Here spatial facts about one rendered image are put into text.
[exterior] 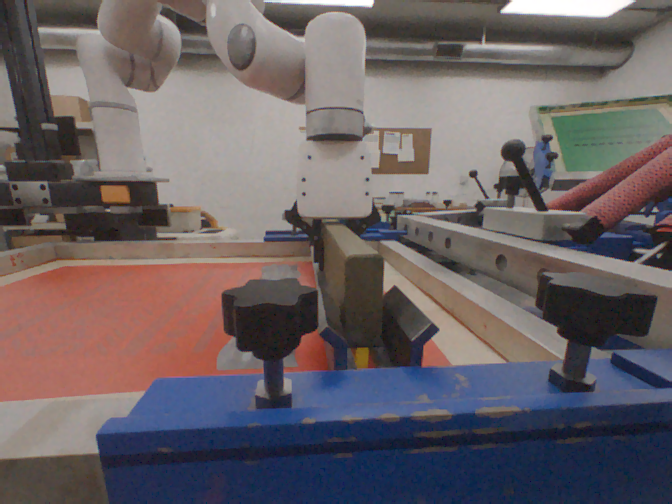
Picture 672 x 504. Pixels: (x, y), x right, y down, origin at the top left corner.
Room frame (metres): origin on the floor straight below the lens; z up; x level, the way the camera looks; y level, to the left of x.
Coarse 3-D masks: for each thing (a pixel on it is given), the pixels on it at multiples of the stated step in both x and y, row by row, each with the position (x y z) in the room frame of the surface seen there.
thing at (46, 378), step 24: (312, 336) 0.28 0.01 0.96; (0, 360) 0.24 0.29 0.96; (24, 360) 0.24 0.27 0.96; (48, 360) 0.24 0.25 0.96; (72, 360) 0.24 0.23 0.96; (96, 360) 0.24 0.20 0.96; (120, 360) 0.24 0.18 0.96; (144, 360) 0.24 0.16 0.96; (168, 360) 0.24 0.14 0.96; (192, 360) 0.24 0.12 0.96; (216, 360) 0.24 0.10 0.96; (312, 360) 0.24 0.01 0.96; (432, 360) 0.24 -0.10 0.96; (0, 384) 0.20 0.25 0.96; (24, 384) 0.20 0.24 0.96; (48, 384) 0.20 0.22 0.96; (72, 384) 0.20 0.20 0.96; (96, 384) 0.20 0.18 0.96; (120, 384) 0.20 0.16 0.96; (144, 384) 0.20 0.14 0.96
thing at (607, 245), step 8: (496, 232) 0.45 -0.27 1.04; (536, 240) 0.40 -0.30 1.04; (600, 240) 0.41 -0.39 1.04; (608, 240) 0.41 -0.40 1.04; (616, 240) 0.41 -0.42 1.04; (624, 240) 0.41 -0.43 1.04; (632, 240) 0.41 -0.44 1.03; (592, 248) 0.41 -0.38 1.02; (600, 248) 0.41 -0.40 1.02; (608, 248) 0.41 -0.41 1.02; (616, 248) 0.41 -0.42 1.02; (624, 248) 0.41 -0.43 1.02; (608, 256) 0.41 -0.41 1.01; (616, 256) 0.41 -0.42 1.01; (624, 256) 0.41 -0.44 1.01
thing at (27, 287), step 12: (156, 264) 0.59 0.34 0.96; (168, 264) 0.59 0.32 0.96; (180, 264) 0.59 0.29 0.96; (192, 264) 0.59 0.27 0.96; (204, 264) 0.59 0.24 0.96; (216, 264) 0.59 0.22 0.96; (228, 264) 0.59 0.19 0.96; (240, 264) 0.59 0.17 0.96; (252, 264) 0.59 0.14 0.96; (264, 264) 0.59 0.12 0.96; (300, 264) 0.59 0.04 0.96; (312, 264) 0.59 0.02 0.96; (36, 276) 0.50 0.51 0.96; (48, 276) 0.50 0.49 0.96; (60, 276) 0.50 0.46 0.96; (72, 276) 0.50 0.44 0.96; (252, 276) 0.50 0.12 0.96; (300, 276) 0.50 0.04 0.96; (312, 276) 0.50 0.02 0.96; (0, 288) 0.44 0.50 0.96; (12, 288) 0.44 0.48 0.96; (24, 288) 0.44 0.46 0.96; (36, 288) 0.44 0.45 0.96; (48, 288) 0.44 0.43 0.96; (0, 300) 0.38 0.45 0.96; (12, 300) 0.38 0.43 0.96
